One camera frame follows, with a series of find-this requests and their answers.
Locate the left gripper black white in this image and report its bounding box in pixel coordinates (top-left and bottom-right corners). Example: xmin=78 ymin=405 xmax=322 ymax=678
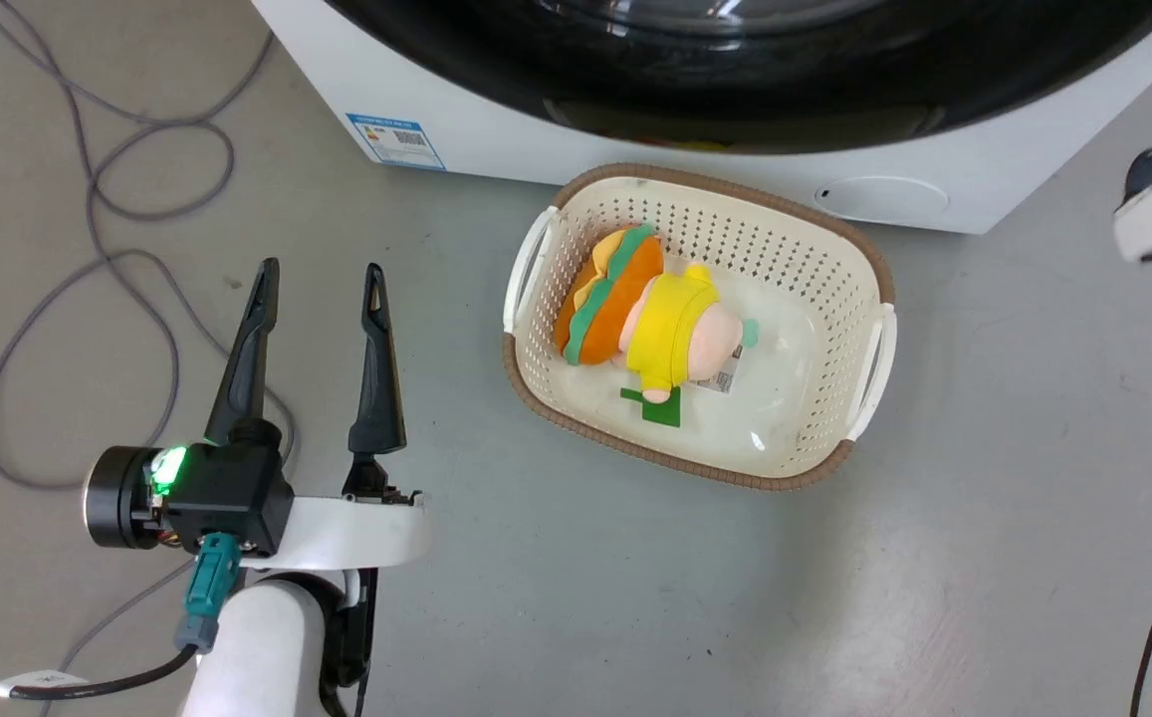
xmin=84 ymin=257 xmax=433 ymax=572

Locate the white washing machine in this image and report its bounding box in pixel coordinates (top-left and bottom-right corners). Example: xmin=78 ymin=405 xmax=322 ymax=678
xmin=249 ymin=0 xmax=1152 ymax=237

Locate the black round washing machine door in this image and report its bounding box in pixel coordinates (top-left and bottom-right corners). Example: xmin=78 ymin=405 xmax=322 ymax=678
xmin=321 ymin=0 xmax=1152 ymax=157

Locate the blue white energy label sticker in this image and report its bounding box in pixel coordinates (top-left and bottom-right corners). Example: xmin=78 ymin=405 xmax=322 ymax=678
xmin=345 ymin=112 xmax=447 ymax=172

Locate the hamburger plush toy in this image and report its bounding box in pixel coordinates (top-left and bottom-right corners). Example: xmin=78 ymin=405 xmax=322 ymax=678
xmin=552 ymin=224 xmax=667 ymax=368

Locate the round white filter cover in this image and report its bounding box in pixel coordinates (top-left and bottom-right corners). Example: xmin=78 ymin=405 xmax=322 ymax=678
xmin=813 ymin=175 xmax=952 ymax=227

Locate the green flat piece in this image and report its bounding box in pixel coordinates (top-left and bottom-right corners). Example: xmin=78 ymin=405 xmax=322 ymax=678
xmin=619 ymin=385 xmax=684 ymax=430

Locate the doll with yellow clothes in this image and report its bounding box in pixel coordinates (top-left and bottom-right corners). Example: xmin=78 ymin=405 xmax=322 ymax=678
xmin=619 ymin=261 xmax=762 ymax=405

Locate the cream plastic laundry basket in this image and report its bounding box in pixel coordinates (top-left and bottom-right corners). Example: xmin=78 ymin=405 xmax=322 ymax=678
xmin=501 ymin=161 xmax=899 ymax=493

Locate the grey floor cable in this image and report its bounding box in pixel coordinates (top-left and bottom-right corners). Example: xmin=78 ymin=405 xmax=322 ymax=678
xmin=0 ymin=0 xmax=300 ymax=688

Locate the black cable with teal connector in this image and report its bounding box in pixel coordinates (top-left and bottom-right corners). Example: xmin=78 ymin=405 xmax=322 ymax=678
xmin=0 ymin=532 xmax=243 ymax=717

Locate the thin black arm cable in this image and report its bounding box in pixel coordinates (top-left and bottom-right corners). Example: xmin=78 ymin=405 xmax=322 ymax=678
xmin=321 ymin=567 xmax=380 ymax=717

